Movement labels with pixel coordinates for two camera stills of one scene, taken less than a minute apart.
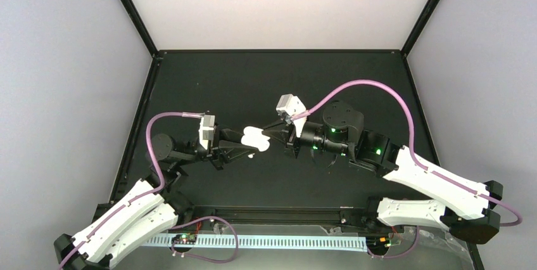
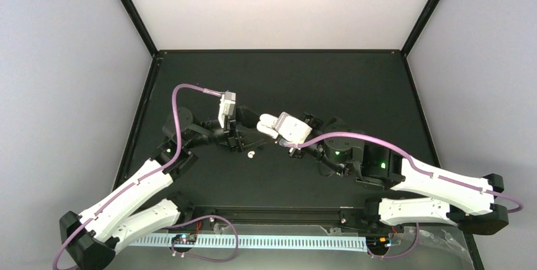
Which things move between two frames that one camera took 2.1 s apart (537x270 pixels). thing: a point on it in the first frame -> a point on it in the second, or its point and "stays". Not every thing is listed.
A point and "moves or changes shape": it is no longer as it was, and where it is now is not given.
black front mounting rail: (187, 217) stays
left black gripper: (216, 153) -> (235, 139)
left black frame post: (132, 9) stays
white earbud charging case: (254, 137) moves or changes shape
